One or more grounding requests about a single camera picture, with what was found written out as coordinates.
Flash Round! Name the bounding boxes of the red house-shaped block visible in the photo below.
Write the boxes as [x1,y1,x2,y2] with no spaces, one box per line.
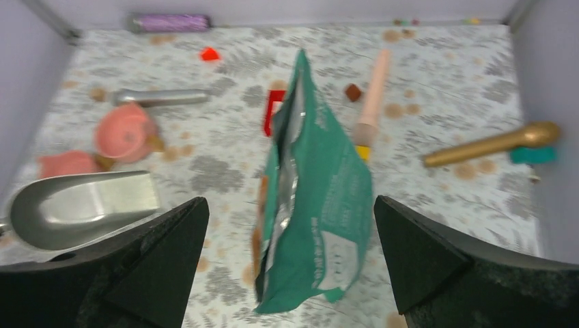
[199,46,221,62]

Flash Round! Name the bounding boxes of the purple glitter toy microphone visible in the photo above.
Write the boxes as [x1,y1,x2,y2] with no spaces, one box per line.
[126,14,212,33]

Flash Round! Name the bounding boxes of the gold toy microphone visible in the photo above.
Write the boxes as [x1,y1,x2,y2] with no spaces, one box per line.
[422,121,561,167]

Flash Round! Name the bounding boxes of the floral patterned table mat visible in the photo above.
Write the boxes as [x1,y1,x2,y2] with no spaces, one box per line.
[8,25,539,327]

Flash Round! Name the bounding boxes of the silver metal scoop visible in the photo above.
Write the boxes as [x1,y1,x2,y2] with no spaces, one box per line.
[1,170,161,251]

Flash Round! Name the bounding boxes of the silver toy microphone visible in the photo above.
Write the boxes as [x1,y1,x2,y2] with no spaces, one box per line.
[110,89,210,107]

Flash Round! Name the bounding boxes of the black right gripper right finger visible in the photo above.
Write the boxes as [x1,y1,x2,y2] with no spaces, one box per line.
[374,196,578,327]

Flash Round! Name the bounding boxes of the pink double pet bowl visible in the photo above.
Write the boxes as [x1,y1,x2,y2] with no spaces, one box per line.
[37,102,165,178]

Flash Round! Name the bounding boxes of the brown cube block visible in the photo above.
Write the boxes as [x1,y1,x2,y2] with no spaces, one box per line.
[344,83,363,103]

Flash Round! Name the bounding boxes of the yellow cube block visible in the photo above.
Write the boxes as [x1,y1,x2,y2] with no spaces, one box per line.
[355,145,371,162]

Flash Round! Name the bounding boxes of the green pet food bag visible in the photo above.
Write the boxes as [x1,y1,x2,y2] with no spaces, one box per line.
[254,50,373,314]

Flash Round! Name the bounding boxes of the pink toy microphone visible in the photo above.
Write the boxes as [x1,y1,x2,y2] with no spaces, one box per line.
[352,49,391,147]

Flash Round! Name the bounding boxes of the teal block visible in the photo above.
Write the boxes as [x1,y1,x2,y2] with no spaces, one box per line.
[509,146,558,165]

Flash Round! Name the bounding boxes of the red toy block tray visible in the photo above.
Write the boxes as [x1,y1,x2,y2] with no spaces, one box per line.
[262,90,285,137]

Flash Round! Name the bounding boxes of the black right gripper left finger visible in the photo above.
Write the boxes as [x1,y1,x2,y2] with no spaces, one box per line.
[1,197,210,327]

